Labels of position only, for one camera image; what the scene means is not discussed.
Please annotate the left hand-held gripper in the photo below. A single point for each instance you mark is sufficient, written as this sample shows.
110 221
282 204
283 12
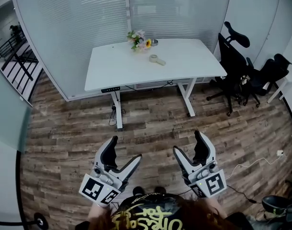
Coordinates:
100 188

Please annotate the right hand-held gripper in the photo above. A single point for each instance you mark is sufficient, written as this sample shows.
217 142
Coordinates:
208 181

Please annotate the beige handheld fan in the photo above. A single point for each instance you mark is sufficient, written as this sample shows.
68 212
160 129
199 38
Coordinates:
153 58

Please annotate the person's right forearm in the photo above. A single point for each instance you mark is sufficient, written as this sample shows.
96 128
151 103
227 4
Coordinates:
216 206

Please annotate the person's left forearm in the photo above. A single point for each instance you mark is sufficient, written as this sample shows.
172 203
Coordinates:
96 212

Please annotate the black desk control panel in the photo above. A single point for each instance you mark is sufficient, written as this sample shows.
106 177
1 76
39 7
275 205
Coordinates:
109 89

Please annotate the white standing desk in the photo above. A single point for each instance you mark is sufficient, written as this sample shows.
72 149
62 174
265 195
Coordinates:
117 63

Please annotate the black shoe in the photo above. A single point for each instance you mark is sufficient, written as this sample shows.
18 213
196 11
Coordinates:
137 191
160 190

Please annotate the black printed t-shirt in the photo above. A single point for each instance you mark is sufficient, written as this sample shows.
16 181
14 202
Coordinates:
148 205

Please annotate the black pole with round base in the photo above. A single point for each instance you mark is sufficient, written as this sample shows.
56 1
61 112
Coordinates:
39 221

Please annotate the black office chair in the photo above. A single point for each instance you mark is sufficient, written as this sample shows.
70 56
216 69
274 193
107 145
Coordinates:
232 56
268 73

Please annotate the round metal ashtray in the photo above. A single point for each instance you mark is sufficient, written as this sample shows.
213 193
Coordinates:
155 42

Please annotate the artificial flower bouquet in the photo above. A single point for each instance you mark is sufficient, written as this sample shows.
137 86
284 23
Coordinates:
138 41

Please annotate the white side table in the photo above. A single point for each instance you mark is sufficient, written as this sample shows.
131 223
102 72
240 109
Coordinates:
289 78

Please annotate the black metal railing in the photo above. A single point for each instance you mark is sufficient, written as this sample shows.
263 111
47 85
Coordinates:
23 67

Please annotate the dark potted plant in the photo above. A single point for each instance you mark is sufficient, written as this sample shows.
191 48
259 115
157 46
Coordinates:
15 29

